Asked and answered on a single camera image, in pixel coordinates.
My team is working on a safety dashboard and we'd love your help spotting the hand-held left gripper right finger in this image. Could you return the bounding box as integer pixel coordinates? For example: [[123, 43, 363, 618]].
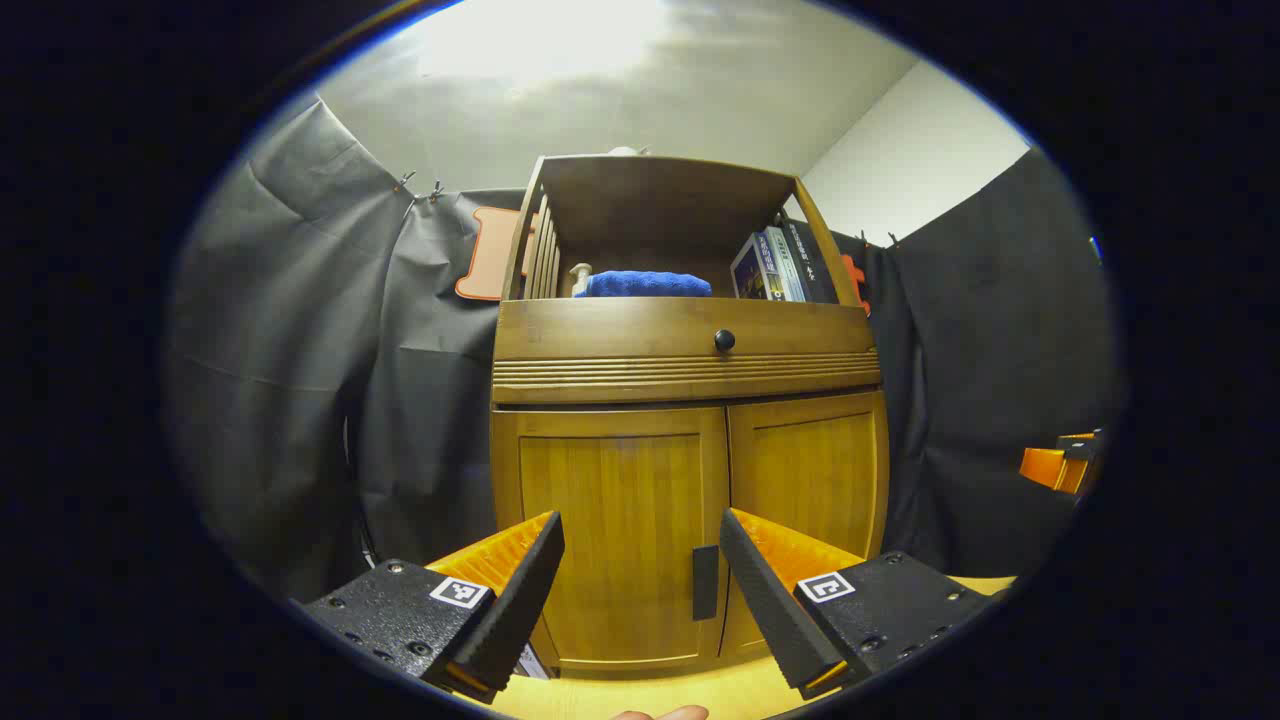
[[719, 507, 1001, 701]]

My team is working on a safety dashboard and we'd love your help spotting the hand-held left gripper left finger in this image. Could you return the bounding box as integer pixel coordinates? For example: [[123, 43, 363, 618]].
[[300, 510, 566, 704]]

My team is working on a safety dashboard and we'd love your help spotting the black door handle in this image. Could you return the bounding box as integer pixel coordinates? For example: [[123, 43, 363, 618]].
[[692, 545, 720, 622]]

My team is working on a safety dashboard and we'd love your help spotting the wooden shoe cabinet door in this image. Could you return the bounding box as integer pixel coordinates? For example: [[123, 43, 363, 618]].
[[722, 390, 891, 661], [492, 405, 733, 673]]

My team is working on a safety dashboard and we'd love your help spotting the wooden shoe cabinet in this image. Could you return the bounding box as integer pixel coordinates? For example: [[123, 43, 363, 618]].
[[488, 150, 891, 681]]

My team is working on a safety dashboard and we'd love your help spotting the wooden drawer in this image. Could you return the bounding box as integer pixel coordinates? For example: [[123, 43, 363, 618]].
[[495, 297, 877, 363]]

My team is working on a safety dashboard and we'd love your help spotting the black spine book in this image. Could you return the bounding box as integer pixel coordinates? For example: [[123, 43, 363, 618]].
[[783, 218, 841, 304]]

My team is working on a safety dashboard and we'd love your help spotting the blue cover book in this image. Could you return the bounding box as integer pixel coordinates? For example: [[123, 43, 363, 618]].
[[730, 233, 783, 302]]

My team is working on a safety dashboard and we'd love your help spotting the grey spine book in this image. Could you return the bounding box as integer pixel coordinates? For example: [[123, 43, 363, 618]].
[[763, 227, 809, 303]]

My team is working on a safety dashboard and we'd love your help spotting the black backdrop cloth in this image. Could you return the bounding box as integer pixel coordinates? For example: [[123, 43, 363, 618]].
[[165, 95, 1121, 601]]

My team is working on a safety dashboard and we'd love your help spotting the blue towel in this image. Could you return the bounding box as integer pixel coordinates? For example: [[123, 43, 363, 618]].
[[585, 270, 713, 299]]

